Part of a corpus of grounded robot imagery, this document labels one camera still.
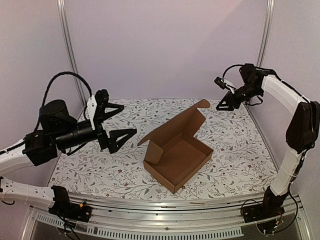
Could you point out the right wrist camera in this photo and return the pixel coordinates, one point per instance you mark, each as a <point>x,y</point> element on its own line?
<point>225,84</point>

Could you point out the aluminium front rail frame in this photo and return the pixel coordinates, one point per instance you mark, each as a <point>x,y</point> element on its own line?
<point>203,219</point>

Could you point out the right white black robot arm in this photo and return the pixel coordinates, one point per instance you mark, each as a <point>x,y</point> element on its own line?
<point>300,136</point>

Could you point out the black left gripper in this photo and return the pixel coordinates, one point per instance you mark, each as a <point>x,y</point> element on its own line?
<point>114,144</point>

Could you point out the right aluminium corner post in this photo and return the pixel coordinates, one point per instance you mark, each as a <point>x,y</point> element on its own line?
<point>270,6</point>

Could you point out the brown cardboard box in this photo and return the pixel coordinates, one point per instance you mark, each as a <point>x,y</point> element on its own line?
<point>173,154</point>

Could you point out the left aluminium corner post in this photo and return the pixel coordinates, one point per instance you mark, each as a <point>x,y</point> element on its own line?
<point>62,11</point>

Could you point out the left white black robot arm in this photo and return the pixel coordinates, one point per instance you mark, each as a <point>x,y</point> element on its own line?
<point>59,132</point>

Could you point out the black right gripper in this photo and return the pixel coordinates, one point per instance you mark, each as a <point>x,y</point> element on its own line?
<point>233,96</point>

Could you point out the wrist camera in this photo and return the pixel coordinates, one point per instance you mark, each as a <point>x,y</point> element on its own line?
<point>96,107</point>
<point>225,84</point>

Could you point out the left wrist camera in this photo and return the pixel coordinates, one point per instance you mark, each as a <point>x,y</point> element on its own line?
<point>96,107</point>

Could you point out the white floral table cloth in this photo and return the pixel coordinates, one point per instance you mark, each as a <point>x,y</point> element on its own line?
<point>240,162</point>

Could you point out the aluminium corner post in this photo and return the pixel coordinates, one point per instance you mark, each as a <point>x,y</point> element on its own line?
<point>270,6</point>
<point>62,11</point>

